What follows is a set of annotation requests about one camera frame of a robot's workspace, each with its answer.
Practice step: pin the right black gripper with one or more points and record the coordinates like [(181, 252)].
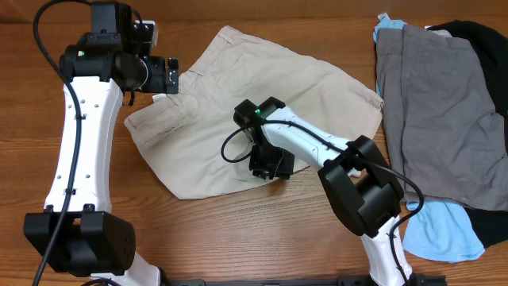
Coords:
[(285, 168)]

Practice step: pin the black garment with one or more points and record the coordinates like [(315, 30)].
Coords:
[(491, 48)]

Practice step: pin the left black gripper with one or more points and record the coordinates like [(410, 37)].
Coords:
[(158, 83)]

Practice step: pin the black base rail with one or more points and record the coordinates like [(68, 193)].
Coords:
[(270, 283)]

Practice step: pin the grey shorts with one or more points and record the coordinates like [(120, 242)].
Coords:
[(442, 130)]

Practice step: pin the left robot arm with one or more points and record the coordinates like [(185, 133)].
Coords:
[(76, 232)]

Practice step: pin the beige shorts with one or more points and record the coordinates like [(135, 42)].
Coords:
[(199, 140)]

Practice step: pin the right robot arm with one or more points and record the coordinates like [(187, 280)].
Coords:
[(363, 192)]

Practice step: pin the light blue garment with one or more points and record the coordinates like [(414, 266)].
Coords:
[(440, 231)]

